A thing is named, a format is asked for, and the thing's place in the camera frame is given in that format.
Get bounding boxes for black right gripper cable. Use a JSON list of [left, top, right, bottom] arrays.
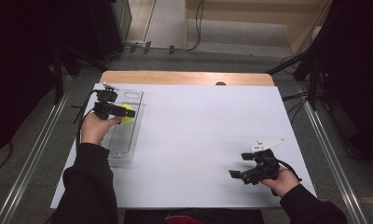
[[276, 158, 303, 183]]

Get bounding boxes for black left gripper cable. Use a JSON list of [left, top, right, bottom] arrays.
[[75, 89, 101, 147]]

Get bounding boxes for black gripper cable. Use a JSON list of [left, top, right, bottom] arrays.
[[75, 89, 101, 147], [276, 158, 303, 183]]

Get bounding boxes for yellow tennis ball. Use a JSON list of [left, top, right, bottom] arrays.
[[118, 103, 136, 126]]

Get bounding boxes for person's left hand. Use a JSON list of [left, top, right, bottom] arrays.
[[80, 111, 123, 147]]

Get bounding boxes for wooden table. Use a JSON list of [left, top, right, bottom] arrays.
[[99, 70, 275, 88]]

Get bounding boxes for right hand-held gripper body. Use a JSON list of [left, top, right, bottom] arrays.
[[241, 137, 286, 187]]

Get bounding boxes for wooden shelf unit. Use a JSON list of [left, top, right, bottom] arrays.
[[183, 0, 334, 58]]

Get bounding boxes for person's right hand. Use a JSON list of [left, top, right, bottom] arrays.
[[259, 165, 301, 198]]

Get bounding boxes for black floor cable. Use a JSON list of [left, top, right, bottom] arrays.
[[0, 141, 14, 175]]

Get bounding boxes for white board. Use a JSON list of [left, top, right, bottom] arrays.
[[49, 82, 319, 210]]

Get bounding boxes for black hanging cable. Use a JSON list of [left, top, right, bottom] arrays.
[[150, 0, 206, 52]]

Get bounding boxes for black stand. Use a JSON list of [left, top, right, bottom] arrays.
[[266, 46, 321, 112], [51, 43, 110, 105]]

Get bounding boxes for metal floor rail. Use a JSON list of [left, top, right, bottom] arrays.
[[0, 75, 73, 224], [296, 83, 369, 224]]

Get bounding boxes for black floor cables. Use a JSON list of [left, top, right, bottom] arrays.
[[282, 91, 311, 124]]

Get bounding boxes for red cloth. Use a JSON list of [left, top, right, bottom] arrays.
[[164, 212, 207, 224]]

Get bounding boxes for clear plastic tray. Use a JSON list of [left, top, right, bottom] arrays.
[[101, 89, 145, 165]]

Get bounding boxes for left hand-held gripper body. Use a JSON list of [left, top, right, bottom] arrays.
[[92, 82, 119, 121]]

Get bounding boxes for dark cabinet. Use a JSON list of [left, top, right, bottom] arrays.
[[87, 0, 133, 62]]

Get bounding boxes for black curtain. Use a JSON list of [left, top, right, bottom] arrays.
[[310, 0, 373, 169], [0, 0, 94, 158]]

